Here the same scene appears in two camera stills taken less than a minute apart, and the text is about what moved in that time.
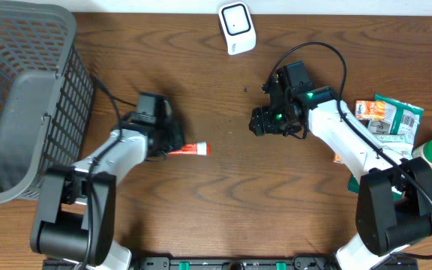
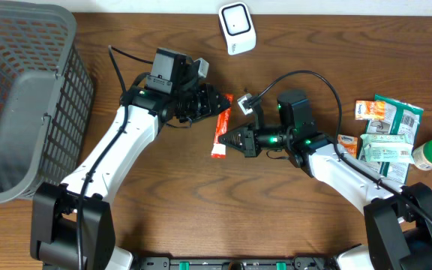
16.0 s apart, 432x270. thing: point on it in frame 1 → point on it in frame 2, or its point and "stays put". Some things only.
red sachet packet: (201, 148) → (222, 127)
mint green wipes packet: (396, 145) stays put
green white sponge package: (401, 118) stays put
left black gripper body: (169, 141) → (195, 106)
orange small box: (370, 109) stays put
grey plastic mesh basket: (35, 97) stays put
